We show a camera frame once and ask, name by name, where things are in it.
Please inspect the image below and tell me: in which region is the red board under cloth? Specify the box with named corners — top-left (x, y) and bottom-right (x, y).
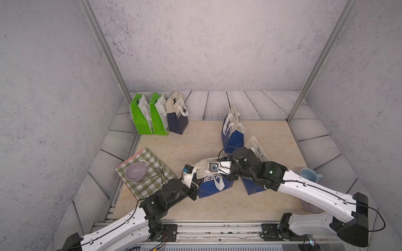
top-left (117, 147), bottom-right (146, 168)

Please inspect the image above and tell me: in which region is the dark navy takeaway bag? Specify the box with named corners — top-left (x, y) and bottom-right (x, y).
top-left (166, 92), bottom-right (189, 135)

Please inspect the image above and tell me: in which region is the light blue mug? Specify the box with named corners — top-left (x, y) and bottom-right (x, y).
top-left (300, 168), bottom-right (323, 183)

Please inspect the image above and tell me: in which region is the green checkered cloth mat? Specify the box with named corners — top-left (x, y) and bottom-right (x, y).
top-left (115, 147), bottom-right (177, 199)

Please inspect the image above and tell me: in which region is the blue bag standing rear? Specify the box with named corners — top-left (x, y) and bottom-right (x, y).
top-left (222, 105), bottom-right (245, 154)

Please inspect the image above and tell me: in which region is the metal spoon patterned handle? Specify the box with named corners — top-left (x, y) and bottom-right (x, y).
top-left (140, 158), bottom-right (162, 173)

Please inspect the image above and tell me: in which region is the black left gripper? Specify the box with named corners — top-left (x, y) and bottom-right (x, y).
top-left (166, 178), bottom-right (205, 211)

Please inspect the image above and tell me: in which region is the lilac ceramic bowl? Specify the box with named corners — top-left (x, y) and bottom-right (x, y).
top-left (125, 162), bottom-right (147, 183)

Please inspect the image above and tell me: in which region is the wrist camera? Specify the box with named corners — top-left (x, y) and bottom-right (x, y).
top-left (208, 162), bottom-right (220, 173)
top-left (183, 164), bottom-right (194, 174)

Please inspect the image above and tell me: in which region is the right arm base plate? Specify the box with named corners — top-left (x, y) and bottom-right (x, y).
top-left (260, 213), bottom-right (308, 241)

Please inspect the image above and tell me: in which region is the clear glass saucer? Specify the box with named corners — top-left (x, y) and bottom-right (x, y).
top-left (300, 200), bottom-right (323, 214)

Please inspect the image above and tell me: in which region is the green white takeout bag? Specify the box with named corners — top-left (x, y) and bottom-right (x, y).
top-left (149, 93), bottom-right (169, 136)
top-left (130, 94), bottom-right (153, 134)

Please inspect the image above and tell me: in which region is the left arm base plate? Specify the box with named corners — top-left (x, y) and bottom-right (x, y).
top-left (156, 224), bottom-right (178, 243)

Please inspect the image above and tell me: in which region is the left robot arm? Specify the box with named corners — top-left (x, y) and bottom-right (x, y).
top-left (62, 178), bottom-right (203, 251)

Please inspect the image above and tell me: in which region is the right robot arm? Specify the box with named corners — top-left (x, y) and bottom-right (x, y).
top-left (225, 146), bottom-right (368, 247)

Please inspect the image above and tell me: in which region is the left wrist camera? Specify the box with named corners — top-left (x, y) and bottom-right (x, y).
top-left (183, 164), bottom-right (194, 174)

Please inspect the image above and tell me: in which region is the blue white takeout bag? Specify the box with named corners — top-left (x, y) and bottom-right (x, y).
top-left (194, 156), bottom-right (234, 198)

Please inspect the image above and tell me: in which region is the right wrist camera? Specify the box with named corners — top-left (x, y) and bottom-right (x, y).
top-left (208, 162), bottom-right (220, 173)

